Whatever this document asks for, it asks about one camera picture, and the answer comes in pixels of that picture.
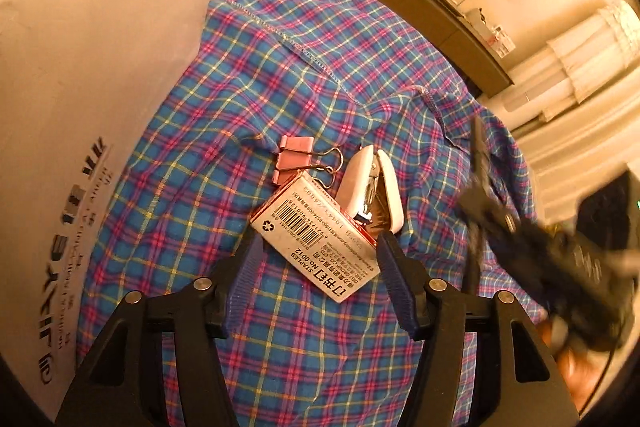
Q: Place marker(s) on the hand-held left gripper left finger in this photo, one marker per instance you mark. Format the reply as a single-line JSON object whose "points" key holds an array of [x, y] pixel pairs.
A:
{"points": [[247, 277]]}

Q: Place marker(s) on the long wooden sideboard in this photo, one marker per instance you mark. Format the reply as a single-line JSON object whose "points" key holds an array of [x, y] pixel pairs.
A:
{"points": [[425, 7]]}

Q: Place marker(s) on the blue pink plaid cloth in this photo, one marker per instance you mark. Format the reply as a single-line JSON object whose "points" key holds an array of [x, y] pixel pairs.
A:
{"points": [[300, 82]]}

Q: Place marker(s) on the white staples box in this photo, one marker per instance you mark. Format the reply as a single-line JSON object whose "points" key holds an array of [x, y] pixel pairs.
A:
{"points": [[310, 237]]}

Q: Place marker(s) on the person's right hand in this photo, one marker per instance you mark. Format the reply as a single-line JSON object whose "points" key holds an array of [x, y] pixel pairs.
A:
{"points": [[585, 372]]}

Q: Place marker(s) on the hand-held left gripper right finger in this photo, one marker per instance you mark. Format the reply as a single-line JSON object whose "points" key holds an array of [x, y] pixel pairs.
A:
{"points": [[397, 287]]}

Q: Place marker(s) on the white curtain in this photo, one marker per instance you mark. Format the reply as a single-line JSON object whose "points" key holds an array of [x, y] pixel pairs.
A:
{"points": [[615, 37]]}

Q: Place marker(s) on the pink binder clip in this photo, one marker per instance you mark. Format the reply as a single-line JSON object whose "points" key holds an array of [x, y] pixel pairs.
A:
{"points": [[292, 157]]}

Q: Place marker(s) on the white cardboard box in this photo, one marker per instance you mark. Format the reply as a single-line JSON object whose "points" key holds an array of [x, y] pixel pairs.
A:
{"points": [[100, 107]]}

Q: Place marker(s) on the white stapler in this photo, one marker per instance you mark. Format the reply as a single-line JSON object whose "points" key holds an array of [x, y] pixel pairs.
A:
{"points": [[357, 177]]}

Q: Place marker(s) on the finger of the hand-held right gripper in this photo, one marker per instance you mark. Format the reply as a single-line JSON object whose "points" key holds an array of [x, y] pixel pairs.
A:
{"points": [[474, 262], [482, 187]]}

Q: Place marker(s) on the white box with red label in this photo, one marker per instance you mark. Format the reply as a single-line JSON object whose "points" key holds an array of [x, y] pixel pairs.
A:
{"points": [[501, 42]]}

